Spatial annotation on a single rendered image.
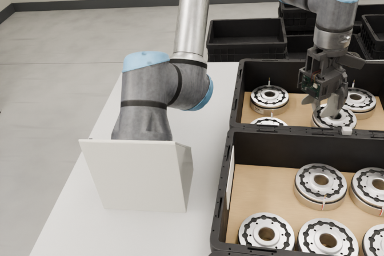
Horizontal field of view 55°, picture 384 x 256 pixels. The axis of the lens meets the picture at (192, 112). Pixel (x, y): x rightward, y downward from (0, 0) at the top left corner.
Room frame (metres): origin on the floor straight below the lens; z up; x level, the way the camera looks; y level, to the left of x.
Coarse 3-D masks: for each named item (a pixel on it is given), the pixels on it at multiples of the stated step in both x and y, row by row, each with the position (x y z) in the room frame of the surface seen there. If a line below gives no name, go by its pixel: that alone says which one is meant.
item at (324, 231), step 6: (318, 234) 0.37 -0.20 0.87; (324, 234) 0.37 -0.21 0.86; (330, 234) 0.37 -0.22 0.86; (336, 234) 0.36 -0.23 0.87; (318, 240) 0.36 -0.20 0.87; (336, 240) 0.35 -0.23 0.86; (318, 246) 0.34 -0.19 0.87; (324, 246) 0.34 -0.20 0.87; (336, 246) 0.34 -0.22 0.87; (342, 246) 0.34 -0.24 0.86; (324, 252) 0.33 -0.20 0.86; (330, 252) 0.33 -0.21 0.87; (336, 252) 0.33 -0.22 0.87
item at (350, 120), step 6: (318, 108) 0.71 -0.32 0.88; (342, 108) 0.70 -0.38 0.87; (318, 114) 0.69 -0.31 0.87; (348, 114) 0.68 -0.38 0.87; (318, 120) 0.67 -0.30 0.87; (324, 120) 0.67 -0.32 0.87; (348, 120) 0.66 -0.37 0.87; (354, 120) 0.66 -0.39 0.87; (324, 126) 0.64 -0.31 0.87; (330, 126) 0.65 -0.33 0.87; (336, 126) 0.64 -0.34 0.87; (348, 126) 0.64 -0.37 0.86; (354, 126) 0.64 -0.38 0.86
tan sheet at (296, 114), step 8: (248, 96) 0.85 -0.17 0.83; (296, 96) 0.83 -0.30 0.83; (304, 96) 0.83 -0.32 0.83; (248, 104) 0.82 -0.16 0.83; (296, 104) 0.79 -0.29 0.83; (376, 104) 0.75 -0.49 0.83; (248, 112) 0.78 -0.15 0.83; (288, 112) 0.76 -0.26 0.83; (296, 112) 0.76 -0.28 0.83; (304, 112) 0.75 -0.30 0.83; (312, 112) 0.75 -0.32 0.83; (376, 112) 0.72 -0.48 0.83; (248, 120) 0.75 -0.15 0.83; (288, 120) 0.73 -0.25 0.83; (296, 120) 0.73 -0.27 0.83; (304, 120) 0.72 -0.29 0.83; (360, 120) 0.70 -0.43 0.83; (368, 120) 0.69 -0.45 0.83; (376, 120) 0.69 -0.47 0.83; (360, 128) 0.67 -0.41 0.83; (368, 128) 0.67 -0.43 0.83; (376, 128) 0.66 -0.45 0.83
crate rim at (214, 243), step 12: (228, 132) 0.60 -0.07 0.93; (240, 132) 0.59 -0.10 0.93; (252, 132) 0.59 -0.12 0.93; (264, 132) 0.58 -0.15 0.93; (276, 132) 0.58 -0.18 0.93; (288, 132) 0.58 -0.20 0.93; (300, 132) 0.57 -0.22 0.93; (312, 132) 0.57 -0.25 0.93; (324, 132) 0.56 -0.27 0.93; (228, 144) 0.56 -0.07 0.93; (228, 156) 0.54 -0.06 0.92; (228, 168) 0.49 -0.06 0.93; (216, 204) 0.41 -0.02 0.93; (216, 216) 0.39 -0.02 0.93; (216, 228) 0.36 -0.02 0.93; (216, 240) 0.34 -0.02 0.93; (240, 252) 0.31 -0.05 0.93; (252, 252) 0.31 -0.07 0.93; (264, 252) 0.31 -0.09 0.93; (276, 252) 0.31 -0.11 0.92; (288, 252) 0.30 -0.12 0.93; (300, 252) 0.30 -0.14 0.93
